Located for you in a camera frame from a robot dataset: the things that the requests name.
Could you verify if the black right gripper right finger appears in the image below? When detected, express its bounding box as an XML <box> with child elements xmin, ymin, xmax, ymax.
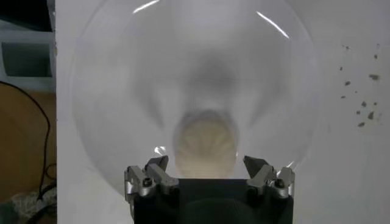
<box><xmin>243</xmin><ymin>155</ymin><xmax>296</xmax><ymax>200</ymax></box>

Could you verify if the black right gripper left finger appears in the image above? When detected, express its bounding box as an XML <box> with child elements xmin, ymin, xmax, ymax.
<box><xmin>123</xmin><ymin>155</ymin><xmax>180</xmax><ymax>203</ymax></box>

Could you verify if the white steamed baozi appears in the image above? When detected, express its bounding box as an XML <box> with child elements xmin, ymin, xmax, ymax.
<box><xmin>173</xmin><ymin>110</ymin><xmax>240</xmax><ymax>180</ymax></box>

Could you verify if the round white plate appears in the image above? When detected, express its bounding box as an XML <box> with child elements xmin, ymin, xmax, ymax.
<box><xmin>70</xmin><ymin>0</ymin><xmax>322</xmax><ymax>197</ymax></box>

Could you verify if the grey mottled bundle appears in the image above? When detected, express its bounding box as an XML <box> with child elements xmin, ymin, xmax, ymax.
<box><xmin>0</xmin><ymin>185</ymin><xmax>57</xmax><ymax>224</ymax></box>

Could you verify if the dark crumb scatter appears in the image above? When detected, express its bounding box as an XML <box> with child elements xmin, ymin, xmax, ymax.
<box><xmin>338</xmin><ymin>42</ymin><xmax>383</xmax><ymax>128</ymax></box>

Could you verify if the thin black floor cable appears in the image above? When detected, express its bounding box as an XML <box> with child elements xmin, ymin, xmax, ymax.
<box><xmin>0</xmin><ymin>80</ymin><xmax>57</xmax><ymax>201</ymax></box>

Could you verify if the white frame with dark openings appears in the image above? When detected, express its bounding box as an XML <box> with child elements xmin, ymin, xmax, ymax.
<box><xmin>0</xmin><ymin>0</ymin><xmax>57</xmax><ymax>92</ymax></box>

